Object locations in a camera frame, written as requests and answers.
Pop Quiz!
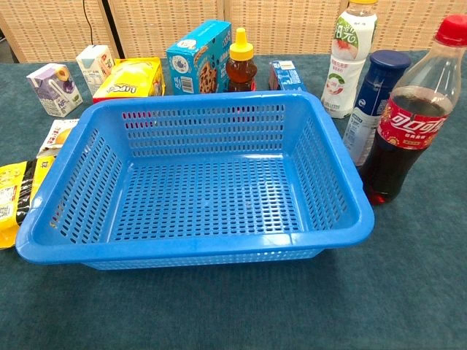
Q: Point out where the yellow red chips bag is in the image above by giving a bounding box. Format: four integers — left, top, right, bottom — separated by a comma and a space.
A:
92, 57, 166, 105

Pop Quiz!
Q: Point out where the white orange snack packet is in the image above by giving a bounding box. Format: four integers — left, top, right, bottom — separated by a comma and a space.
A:
36, 118, 80, 160

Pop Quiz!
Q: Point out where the yellow black snack packet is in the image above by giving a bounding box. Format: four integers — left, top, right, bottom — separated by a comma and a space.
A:
0, 157, 55, 251

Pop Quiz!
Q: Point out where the blue plastic perforated basket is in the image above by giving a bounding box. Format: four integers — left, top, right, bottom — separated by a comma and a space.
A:
15, 90, 376, 271

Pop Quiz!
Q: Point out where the honey bottle with yellow cap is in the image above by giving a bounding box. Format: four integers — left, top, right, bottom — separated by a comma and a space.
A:
225, 27, 258, 93

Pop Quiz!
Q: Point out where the long blue biscuit box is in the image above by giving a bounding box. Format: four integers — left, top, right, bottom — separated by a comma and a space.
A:
269, 60, 307, 93

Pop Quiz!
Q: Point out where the blue cookie box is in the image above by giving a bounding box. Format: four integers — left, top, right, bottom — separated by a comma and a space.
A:
166, 20, 233, 96

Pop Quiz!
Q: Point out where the teal table cloth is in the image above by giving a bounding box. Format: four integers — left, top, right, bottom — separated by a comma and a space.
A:
0, 50, 467, 350

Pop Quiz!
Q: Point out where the white bottle with navy cap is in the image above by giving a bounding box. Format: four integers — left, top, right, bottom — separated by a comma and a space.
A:
342, 50, 412, 168

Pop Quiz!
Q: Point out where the white peach drink bottle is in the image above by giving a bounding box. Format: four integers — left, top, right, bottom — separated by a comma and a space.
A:
320, 0, 379, 120

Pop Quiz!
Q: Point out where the woven bamboo folding screen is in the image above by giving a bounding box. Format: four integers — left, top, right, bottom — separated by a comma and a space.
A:
0, 0, 467, 63

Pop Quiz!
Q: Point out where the Coca-Cola bottle with red cap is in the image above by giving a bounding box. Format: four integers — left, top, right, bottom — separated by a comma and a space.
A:
359, 14, 467, 206

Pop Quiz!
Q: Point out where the white drink carton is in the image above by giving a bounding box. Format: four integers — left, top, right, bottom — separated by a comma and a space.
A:
75, 44, 116, 98

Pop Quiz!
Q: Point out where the purple white milk carton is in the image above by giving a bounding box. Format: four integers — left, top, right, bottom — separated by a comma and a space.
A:
26, 63, 84, 118

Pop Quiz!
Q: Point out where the thin black cable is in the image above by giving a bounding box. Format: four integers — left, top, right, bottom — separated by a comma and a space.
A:
81, 0, 94, 47

